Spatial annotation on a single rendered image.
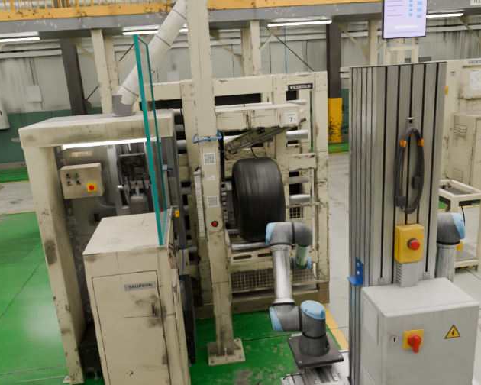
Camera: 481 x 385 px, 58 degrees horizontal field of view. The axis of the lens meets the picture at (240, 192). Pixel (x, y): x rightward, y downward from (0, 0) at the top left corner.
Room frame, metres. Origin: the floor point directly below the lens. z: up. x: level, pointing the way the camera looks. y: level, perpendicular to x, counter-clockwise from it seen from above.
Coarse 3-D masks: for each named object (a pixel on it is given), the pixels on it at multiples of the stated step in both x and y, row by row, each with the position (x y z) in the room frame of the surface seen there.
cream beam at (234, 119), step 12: (228, 108) 3.23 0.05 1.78; (240, 108) 3.16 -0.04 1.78; (252, 108) 3.09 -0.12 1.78; (264, 108) 3.07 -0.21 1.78; (276, 108) 3.08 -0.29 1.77; (288, 108) 3.09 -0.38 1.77; (216, 120) 3.04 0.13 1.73; (228, 120) 3.04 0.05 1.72; (240, 120) 3.05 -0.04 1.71; (252, 120) 3.06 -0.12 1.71; (264, 120) 3.07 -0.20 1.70; (276, 120) 3.08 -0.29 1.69
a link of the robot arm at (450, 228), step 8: (440, 216) 1.82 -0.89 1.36; (448, 216) 1.81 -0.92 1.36; (456, 216) 1.81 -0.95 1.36; (440, 224) 1.80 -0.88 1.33; (448, 224) 1.79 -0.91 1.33; (456, 224) 1.78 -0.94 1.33; (440, 232) 1.80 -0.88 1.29; (448, 232) 1.78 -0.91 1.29; (456, 232) 1.78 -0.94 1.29; (464, 232) 1.77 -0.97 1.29; (440, 240) 1.80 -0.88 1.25; (448, 240) 1.78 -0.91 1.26; (456, 240) 1.78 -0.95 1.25; (440, 248) 1.82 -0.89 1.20; (448, 248) 1.80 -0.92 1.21; (456, 248) 1.81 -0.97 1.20; (440, 256) 1.82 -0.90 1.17; (448, 256) 1.80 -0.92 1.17; (440, 264) 1.81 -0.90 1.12; (448, 264) 1.80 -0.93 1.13; (440, 272) 1.81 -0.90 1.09; (448, 272) 1.80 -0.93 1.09
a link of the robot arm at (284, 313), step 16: (272, 224) 2.08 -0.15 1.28; (288, 224) 2.07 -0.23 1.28; (272, 240) 2.03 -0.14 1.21; (288, 240) 2.02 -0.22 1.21; (272, 256) 2.02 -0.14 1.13; (288, 256) 1.99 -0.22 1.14; (288, 272) 1.94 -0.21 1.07; (288, 288) 1.89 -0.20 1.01; (272, 304) 1.87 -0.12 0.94; (288, 304) 1.83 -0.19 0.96; (272, 320) 1.79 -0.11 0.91; (288, 320) 1.78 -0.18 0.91
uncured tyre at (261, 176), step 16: (240, 160) 2.86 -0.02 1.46; (256, 160) 2.82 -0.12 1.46; (272, 160) 2.83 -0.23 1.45; (240, 176) 2.70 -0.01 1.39; (256, 176) 2.68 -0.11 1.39; (272, 176) 2.68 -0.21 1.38; (240, 192) 2.64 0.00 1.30; (256, 192) 2.62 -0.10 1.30; (272, 192) 2.62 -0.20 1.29; (240, 208) 2.62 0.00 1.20; (256, 208) 2.59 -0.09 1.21; (272, 208) 2.60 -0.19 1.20; (240, 224) 2.66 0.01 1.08; (256, 224) 2.60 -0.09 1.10; (256, 240) 2.71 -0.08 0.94
